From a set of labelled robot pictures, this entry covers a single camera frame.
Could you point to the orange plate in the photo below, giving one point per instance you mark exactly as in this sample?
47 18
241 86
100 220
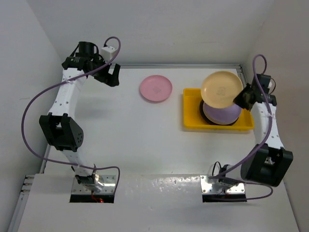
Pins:
219 89

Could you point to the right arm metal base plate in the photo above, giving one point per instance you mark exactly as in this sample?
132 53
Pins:
213 187

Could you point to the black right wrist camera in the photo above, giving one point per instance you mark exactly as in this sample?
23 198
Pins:
268 84

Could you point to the metal rimmed plate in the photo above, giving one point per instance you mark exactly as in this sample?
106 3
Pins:
206 119

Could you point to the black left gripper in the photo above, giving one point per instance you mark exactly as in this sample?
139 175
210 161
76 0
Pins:
112 79

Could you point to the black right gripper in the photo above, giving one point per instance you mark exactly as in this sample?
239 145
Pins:
237 99

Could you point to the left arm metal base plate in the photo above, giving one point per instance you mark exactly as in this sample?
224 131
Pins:
104 185

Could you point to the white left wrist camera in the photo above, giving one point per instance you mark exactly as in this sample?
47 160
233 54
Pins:
108 52

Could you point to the purple plate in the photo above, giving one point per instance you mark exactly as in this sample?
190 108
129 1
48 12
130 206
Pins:
222 116

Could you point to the yellow plastic bin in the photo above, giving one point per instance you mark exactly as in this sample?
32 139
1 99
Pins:
193 120

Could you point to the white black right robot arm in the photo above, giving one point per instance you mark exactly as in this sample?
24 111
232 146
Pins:
268 161

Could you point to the pink plate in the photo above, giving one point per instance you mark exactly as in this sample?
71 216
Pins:
156 88

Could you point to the aluminium table frame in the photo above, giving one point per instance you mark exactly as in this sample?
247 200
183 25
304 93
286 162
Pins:
160 162

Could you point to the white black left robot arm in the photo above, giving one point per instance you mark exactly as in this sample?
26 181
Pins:
59 127

